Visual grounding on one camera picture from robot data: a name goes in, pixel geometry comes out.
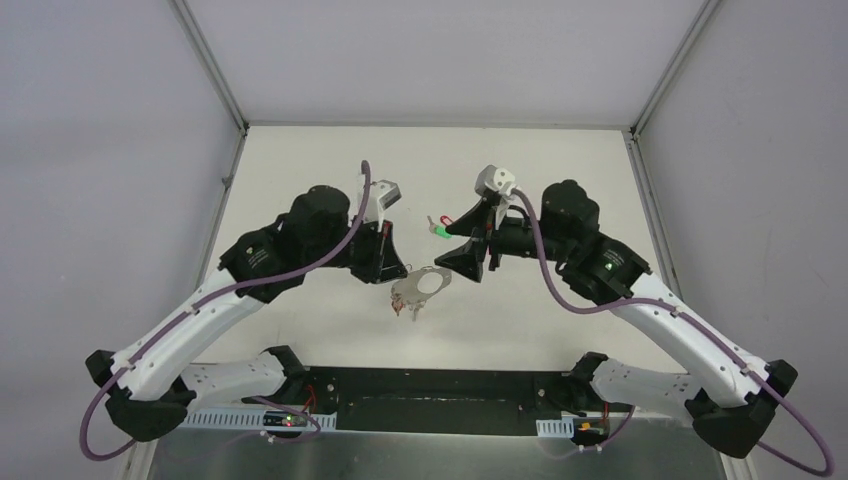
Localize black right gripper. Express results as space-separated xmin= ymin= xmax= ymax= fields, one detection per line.
xmin=433 ymin=198 xmax=571 ymax=283

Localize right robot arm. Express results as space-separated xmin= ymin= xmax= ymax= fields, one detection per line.
xmin=435 ymin=180 xmax=797 ymax=458

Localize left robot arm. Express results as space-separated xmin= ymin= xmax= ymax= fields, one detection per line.
xmin=86 ymin=180 xmax=408 ymax=442

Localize green key tag with key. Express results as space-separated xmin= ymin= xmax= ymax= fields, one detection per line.
xmin=428 ymin=224 xmax=452 ymax=239

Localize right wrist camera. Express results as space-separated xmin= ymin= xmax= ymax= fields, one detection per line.
xmin=474 ymin=165 xmax=517 ymax=199

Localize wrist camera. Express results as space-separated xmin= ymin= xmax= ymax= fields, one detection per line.
xmin=355 ymin=179 xmax=402 ymax=225
xmin=474 ymin=165 xmax=517 ymax=199

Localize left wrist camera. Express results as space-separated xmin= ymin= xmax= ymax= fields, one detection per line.
xmin=355 ymin=179 xmax=402 ymax=225

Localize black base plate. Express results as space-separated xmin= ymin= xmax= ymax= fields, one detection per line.
xmin=281 ymin=367 xmax=628 ymax=437

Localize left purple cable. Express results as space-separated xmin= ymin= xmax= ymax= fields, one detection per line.
xmin=79 ymin=159 xmax=374 ymax=462

